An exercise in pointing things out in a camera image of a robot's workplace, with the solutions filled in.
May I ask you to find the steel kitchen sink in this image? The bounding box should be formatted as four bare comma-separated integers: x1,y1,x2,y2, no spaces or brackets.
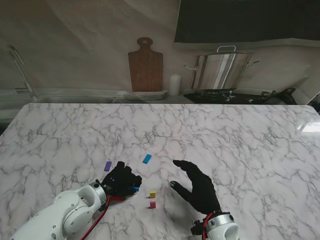
34,96,118,104

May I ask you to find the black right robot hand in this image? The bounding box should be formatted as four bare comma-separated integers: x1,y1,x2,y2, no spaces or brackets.
169,159,222,216

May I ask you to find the white cylindrical candle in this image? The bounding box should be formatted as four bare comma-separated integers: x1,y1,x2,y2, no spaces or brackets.
169,74,183,97

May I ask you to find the stack of white plates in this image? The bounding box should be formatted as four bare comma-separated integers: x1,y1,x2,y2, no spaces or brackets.
123,90,169,101

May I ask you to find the chrome kitchen faucet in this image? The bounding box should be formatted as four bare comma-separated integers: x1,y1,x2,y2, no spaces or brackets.
7,44,38,101

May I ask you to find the large steel stock pot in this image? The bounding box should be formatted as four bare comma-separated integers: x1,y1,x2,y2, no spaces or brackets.
184,45,260,90

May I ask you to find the dark range hood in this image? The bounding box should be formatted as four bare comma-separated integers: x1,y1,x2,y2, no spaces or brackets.
174,0,320,43

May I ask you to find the black frying pan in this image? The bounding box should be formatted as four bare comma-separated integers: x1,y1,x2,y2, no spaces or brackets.
261,87,298,105

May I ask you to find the black gas stove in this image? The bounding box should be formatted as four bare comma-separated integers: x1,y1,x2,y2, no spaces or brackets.
183,88,268,105

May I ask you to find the brown wooden cutting board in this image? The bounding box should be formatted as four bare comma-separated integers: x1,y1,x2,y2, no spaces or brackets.
127,37,164,93

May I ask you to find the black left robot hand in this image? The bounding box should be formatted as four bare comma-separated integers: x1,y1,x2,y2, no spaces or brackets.
101,161,143,201

